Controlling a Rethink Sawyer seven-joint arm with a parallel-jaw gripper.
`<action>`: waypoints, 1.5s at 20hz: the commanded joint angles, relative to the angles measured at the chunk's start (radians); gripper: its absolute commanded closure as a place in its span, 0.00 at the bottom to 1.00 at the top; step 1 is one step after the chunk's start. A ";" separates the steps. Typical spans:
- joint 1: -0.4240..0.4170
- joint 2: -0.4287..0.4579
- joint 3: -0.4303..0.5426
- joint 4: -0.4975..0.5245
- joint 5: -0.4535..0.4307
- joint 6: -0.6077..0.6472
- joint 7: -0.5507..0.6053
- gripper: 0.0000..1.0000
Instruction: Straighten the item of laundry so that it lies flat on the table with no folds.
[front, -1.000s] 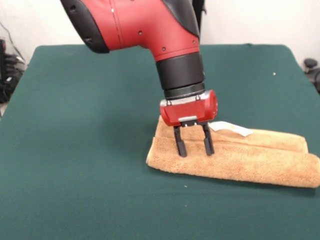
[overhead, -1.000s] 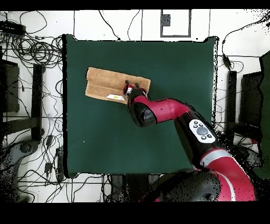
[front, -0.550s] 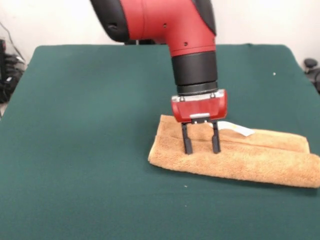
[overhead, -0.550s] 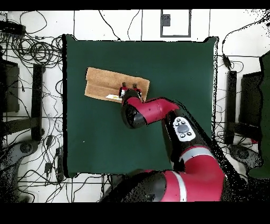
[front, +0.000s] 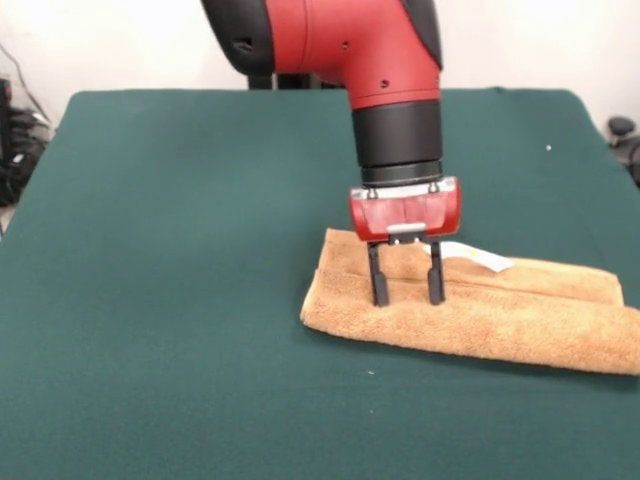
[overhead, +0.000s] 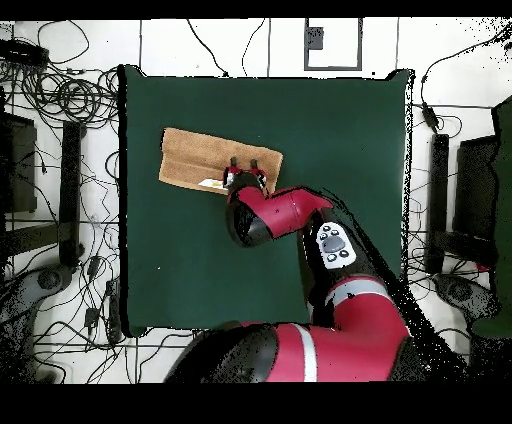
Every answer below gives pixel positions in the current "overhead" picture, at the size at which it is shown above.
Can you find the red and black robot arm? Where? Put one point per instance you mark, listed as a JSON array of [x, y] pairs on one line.
[[280, 216]]

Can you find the dark green table cloth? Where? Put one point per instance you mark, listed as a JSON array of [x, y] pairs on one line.
[[180, 260]]

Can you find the black power strip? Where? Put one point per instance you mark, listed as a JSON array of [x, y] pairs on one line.
[[114, 312], [24, 54]]

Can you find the grey floor frame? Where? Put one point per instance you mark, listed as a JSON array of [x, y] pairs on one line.
[[315, 40]]

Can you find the dark grey stand base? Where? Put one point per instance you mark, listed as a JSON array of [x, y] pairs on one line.
[[48, 280], [464, 292]]

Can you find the black stand leg frame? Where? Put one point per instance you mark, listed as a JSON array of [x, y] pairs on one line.
[[71, 180], [439, 180]]

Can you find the black power adapter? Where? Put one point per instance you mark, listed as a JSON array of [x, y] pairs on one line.
[[91, 318], [430, 116], [93, 266]]

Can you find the tan terry towel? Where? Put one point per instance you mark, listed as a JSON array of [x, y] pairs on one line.
[[192, 156]]

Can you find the black box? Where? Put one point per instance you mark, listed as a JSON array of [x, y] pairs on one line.
[[476, 180], [20, 168]]

